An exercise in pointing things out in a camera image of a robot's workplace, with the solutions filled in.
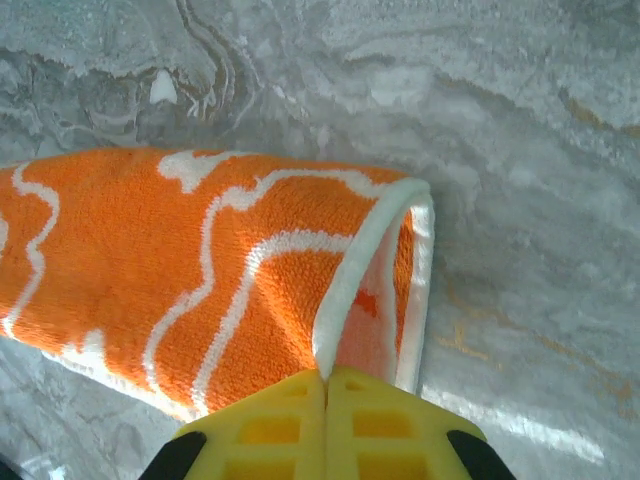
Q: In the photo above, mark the orange towel white line pattern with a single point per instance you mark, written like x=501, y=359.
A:
x=150, y=260

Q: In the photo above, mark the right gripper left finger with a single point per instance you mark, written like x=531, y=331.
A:
x=270, y=435

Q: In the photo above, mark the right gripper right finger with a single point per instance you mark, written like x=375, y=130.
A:
x=390, y=435

